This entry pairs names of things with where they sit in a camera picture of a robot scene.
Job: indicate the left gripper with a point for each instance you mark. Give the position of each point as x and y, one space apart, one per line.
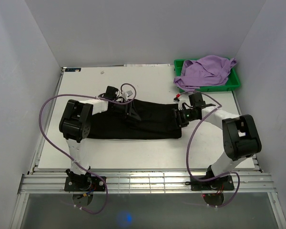
129 114

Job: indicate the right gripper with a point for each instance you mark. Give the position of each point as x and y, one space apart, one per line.
178 120

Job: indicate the black trousers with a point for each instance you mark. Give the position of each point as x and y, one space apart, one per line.
157 123

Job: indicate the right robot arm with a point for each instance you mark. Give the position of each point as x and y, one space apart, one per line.
240 136

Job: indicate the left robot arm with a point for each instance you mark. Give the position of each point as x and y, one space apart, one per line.
75 125

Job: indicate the purple trousers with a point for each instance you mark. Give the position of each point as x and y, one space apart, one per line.
210 70

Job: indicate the papers behind table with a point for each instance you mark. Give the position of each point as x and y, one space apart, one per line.
148 65

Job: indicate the green plastic bin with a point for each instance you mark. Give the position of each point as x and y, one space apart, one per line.
232 83

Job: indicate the blue label sticker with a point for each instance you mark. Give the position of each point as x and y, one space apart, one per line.
72 69

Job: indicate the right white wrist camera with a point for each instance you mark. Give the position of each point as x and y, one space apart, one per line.
178 99

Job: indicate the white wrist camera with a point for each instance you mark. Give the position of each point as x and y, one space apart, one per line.
178 99
126 95

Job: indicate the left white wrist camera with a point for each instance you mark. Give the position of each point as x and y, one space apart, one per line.
126 95

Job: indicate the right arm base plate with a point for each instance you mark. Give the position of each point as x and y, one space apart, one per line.
222 183

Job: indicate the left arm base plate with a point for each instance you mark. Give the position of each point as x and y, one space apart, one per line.
92 184

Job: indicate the aluminium frame rail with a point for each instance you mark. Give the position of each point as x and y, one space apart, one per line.
143 182

